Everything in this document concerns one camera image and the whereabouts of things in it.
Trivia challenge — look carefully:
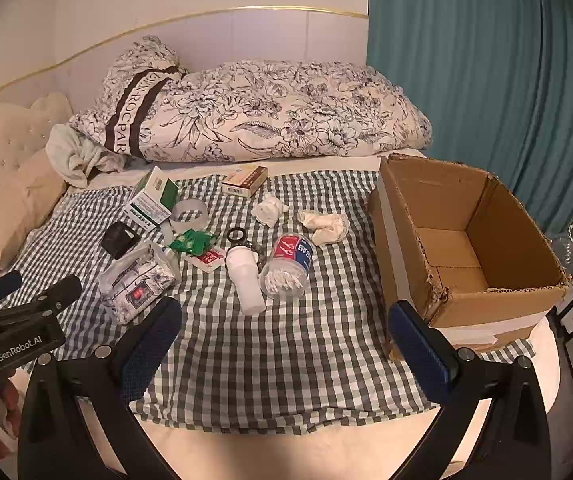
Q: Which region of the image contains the small cream and red box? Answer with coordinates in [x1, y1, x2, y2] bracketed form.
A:
[221, 166, 268, 197]

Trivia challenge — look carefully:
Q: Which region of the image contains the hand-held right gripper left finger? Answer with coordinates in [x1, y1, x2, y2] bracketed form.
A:
[16, 297, 183, 480]

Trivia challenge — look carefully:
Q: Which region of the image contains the beige tufted pillow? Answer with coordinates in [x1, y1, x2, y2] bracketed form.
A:
[0, 92, 74, 241]

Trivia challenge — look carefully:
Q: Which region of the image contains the brown cardboard box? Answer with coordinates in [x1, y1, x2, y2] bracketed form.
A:
[369, 152, 571, 361]

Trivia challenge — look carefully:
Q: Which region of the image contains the white plastic bottle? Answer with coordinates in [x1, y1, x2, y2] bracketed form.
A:
[225, 246, 266, 316]

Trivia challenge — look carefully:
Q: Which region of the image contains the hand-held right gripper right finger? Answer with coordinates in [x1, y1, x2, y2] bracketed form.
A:
[388, 300, 552, 480]

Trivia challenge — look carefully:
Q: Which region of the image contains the pale green towel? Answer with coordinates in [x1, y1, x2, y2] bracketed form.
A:
[45, 124, 127, 188]

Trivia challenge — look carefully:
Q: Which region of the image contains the clear tape roll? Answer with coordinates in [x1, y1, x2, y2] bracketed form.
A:
[170, 199, 208, 233]

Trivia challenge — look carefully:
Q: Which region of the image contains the teal curtain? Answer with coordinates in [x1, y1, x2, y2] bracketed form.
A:
[365, 0, 573, 233]

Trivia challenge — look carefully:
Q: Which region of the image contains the red and white sachet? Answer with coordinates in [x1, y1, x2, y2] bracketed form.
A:
[182, 246, 228, 273]

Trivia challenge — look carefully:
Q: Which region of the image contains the clear plastic bottle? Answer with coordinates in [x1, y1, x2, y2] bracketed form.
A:
[549, 225, 573, 273]

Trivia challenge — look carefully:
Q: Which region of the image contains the green and white medicine box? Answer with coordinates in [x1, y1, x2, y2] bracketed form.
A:
[122, 166, 180, 233]

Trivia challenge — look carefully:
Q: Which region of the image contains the cream bed sheet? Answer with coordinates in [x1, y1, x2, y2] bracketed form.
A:
[66, 147, 562, 480]

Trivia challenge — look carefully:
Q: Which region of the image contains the grey checked cloth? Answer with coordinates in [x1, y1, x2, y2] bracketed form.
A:
[0, 167, 537, 433]

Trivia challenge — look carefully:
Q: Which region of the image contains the floral cream pillow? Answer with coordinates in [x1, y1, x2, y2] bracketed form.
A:
[69, 35, 432, 163]

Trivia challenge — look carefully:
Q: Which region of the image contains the small black object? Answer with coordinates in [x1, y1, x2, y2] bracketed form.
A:
[101, 221, 140, 260]

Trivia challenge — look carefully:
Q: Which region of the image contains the plastic wrapped tissue pack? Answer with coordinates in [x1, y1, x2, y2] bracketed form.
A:
[97, 241, 182, 325]

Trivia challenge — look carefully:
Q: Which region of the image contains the green cloth piece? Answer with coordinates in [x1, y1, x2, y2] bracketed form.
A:
[166, 228, 217, 256]

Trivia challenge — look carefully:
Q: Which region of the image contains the clear cotton swab jar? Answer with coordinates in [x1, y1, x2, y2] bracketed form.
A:
[259, 233, 315, 297]

